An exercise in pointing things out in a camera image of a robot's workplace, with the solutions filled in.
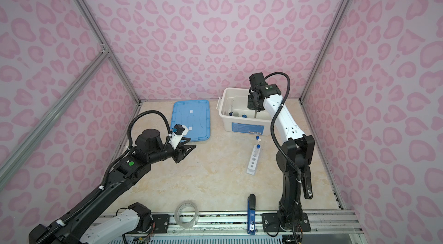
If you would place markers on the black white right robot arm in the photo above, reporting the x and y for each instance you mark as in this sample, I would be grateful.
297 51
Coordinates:
295 148

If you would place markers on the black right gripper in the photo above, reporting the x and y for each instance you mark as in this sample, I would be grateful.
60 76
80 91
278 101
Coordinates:
251 104

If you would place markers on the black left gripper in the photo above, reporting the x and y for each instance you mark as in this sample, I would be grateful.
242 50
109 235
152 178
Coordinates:
181 154

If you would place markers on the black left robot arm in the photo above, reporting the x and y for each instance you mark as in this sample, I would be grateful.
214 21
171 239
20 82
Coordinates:
76 226

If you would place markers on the white plastic storage box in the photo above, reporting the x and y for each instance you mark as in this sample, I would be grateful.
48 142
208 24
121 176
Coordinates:
238 118

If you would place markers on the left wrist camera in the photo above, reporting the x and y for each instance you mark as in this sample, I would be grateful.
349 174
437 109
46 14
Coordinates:
178 132

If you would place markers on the clear tape roll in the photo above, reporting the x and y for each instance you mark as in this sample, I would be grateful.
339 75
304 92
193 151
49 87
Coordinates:
186 214

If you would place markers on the blue black stapler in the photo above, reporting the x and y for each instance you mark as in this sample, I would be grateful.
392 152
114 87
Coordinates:
251 213

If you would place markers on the white test tube rack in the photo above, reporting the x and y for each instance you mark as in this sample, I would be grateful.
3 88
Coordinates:
252 165

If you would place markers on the blue plastic box lid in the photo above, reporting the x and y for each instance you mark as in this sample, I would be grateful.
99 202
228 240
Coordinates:
195 115

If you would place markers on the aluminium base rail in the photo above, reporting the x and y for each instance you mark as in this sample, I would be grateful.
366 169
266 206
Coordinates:
230 227

